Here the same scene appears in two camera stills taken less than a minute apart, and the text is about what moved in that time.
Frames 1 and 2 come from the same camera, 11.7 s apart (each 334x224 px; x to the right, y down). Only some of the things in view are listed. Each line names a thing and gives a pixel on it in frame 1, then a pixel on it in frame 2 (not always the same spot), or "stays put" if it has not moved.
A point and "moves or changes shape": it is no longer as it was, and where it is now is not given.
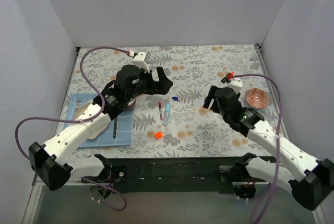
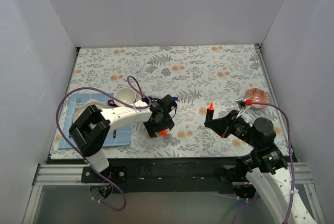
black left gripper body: x=152 y=83 → x=160 y=125
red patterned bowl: x=257 y=98 stays put
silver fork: x=78 y=103 stays put
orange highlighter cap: x=158 y=135 moves or changes shape
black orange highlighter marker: x=227 y=78 → x=210 y=113
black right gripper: x=212 y=101 → x=227 y=124
